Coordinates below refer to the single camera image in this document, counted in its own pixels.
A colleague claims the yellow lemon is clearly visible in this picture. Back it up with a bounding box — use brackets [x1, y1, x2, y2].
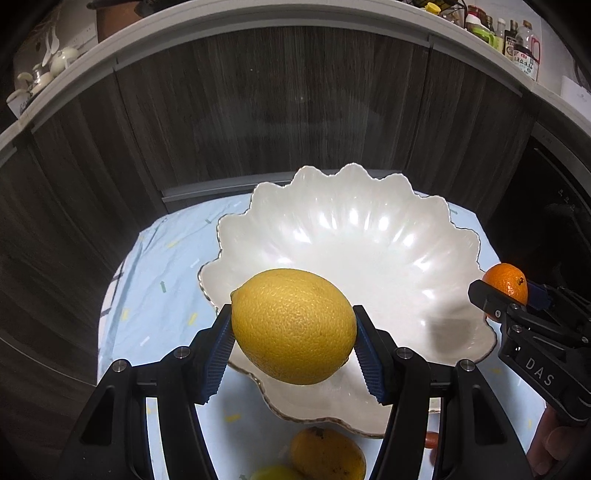
[230, 268, 358, 385]

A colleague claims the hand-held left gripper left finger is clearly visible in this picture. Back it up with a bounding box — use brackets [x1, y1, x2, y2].
[58, 302, 238, 480]

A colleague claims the light blue patterned tablecloth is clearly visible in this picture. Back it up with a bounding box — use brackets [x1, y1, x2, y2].
[97, 189, 550, 480]

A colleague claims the dark soy sauce bottle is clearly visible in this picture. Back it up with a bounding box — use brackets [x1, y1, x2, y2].
[503, 21, 520, 59]

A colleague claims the orange tangerine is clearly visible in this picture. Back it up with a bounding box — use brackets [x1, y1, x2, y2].
[481, 263, 528, 323]

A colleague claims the black built-in oven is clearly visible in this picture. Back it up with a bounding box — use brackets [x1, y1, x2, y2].
[485, 122, 591, 305]

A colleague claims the grey kitchen countertop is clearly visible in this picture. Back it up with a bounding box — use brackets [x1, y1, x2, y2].
[0, 0, 591, 160]

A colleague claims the white box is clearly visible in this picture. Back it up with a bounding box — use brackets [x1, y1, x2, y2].
[560, 76, 591, 112]

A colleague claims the white ceramic jar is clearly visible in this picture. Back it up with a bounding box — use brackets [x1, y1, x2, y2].
[6, 74, 33, 117]
[30, 65, 54, 89]

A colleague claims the white scalloped ceramic bowl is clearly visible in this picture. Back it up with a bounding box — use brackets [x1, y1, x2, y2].
[198, 162, 497, 438]

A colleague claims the yellow-orange mango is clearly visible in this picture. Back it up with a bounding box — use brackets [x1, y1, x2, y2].
[290, 427, 367, 480]

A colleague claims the black wire basket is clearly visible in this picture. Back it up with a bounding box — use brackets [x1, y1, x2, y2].
[406, 0, 467, 20]

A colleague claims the clear bottle with red handle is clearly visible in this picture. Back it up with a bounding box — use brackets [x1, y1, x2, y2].
[513, 21, 541, 82]

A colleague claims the green plastic cup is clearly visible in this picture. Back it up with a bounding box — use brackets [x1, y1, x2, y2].
[471, 21, 500, 49]

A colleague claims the green apple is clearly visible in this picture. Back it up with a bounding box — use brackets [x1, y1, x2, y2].
[249, 465, 305, 480]

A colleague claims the white ceramic spoon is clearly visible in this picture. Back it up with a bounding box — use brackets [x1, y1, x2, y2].
[41, 30, 61, 68]

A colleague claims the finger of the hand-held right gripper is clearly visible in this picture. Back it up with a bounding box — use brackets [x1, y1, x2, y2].
[526, 280, 583, 320]
[468, 278, 527, 333]

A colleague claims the brown cooking pot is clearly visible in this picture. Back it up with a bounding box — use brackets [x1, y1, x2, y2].
[96, 0, 155, 41]

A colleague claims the person's right hand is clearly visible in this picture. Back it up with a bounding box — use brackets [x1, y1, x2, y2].
[527, 406, 591, 480]

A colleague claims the dark wood cabinet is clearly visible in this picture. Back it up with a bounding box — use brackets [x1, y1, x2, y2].
[0, 28, 541, 416]

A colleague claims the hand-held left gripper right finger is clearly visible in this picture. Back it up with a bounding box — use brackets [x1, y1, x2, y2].
[353, 305, 527, 480]

